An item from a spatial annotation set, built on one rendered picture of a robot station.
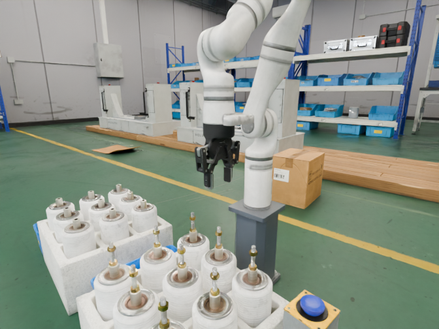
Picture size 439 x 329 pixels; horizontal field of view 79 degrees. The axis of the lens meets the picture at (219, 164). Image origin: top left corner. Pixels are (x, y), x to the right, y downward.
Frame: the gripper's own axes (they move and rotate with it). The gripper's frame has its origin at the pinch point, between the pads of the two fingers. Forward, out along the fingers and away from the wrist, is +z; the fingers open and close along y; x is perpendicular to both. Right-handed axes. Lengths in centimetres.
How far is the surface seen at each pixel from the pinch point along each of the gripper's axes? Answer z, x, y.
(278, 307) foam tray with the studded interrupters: 29.7, 16.9, -3.1
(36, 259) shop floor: 47, -81, 25
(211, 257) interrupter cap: 21.8, -1.3, 1.5
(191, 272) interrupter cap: 21.8, -0.7, 9.4
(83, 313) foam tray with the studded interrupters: 29.3, -16.0, 29.6
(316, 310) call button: 14.1, 29.7, 8.5
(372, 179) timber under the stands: 40, 2, -164
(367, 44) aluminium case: -94, -86, -437
